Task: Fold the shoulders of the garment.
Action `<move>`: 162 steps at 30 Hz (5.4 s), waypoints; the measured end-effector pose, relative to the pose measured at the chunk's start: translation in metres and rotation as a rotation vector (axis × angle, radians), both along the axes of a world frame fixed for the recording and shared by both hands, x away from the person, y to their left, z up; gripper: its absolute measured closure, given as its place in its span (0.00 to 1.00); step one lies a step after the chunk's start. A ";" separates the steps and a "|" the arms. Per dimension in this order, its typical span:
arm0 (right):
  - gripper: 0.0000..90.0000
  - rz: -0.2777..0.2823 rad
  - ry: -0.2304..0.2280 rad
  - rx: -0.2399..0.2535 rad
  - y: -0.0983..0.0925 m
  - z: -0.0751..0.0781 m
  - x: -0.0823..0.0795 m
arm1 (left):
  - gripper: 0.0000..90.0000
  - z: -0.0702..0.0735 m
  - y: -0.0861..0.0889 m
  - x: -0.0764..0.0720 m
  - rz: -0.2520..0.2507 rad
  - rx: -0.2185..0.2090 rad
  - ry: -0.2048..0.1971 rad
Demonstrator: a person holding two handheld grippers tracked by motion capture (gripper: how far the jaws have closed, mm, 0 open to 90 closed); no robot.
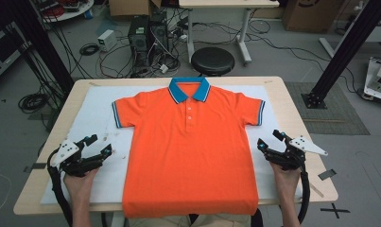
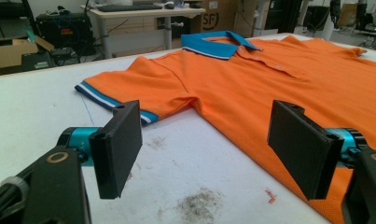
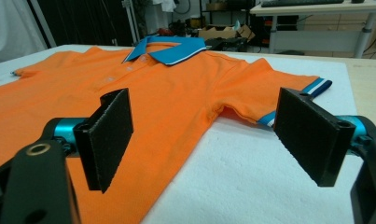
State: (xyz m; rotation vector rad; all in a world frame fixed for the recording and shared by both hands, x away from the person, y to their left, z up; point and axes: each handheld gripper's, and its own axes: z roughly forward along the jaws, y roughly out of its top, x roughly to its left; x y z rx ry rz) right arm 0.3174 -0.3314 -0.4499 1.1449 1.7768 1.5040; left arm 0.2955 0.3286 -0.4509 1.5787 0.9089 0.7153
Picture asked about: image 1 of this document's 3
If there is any thin white floor cable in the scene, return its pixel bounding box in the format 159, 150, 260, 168
0, 169, 13, 219

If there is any round white table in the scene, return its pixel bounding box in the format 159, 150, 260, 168
33, 0, 95, 23

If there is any black computer tower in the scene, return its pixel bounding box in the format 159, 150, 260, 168
149, 22, 170, 64
128, 15, 151, 69

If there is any orange polo shirt blue collar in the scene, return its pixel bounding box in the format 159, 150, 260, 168
112, 77, 267, 219

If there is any thin wooden stick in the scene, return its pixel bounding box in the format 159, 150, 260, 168
309, 183, 325, 199

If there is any white desk with metal legs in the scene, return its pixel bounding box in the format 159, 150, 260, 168
178, 0, 281, 65

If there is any black tape piece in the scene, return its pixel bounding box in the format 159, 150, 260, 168
23, 162, 48, 174
318, 168, 338, 182

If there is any black tape cross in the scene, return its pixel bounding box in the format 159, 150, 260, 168
320, 202, 352, 219

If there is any person's right hand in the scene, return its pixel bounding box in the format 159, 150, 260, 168
269, 162, 303, 200

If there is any black round stool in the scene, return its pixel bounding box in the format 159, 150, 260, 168
190, 46, 235, 78

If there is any person's left hand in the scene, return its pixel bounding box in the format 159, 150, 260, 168
63, 167, 101, 202

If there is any white foam mat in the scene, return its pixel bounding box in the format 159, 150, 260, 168
40, 84, 304, 205

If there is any black metal frame post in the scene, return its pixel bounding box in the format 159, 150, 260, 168
8, 0, 75, 96
301, 0, 381, 110

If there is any white machine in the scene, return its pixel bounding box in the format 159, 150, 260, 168
362, 56, 381, 103

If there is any tangle of black floor cables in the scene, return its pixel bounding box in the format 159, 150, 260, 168
97, 41, 182, 79

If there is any open cardboard box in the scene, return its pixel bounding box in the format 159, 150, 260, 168
108, 0, 163, 17

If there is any large closed cardboard box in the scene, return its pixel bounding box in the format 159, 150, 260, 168
282, 0, 345, 33

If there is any grey metal rack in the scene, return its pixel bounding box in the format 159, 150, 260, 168
0, 22, 31, 86

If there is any large coiled black cable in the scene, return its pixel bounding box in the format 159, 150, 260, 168
17, 93, 50, 114

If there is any gripper black sleeved cable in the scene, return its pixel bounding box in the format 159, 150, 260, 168
46, 148, 74, 227
296, 162, 312, 225

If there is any right gripper black sleeved cable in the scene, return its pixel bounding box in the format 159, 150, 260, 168
296, 162, 312, 225

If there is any white electronics box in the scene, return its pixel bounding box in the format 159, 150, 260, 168
96, 28, 117, 52

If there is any long black floor cable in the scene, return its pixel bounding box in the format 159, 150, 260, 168
191, 18, 364, 94

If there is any small coiled black cable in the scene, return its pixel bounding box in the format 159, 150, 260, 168
78, 43, 100, 57

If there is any grey floor mat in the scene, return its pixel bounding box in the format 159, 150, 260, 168
284, 81, 371, 136

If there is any left gripper black sleeved cable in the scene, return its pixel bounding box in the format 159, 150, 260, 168
46, 148, 74, 227

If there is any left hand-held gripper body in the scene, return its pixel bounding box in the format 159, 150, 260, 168
50, 138, 105, 178

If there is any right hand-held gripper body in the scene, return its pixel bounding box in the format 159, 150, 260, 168
266, 135, 330, 171

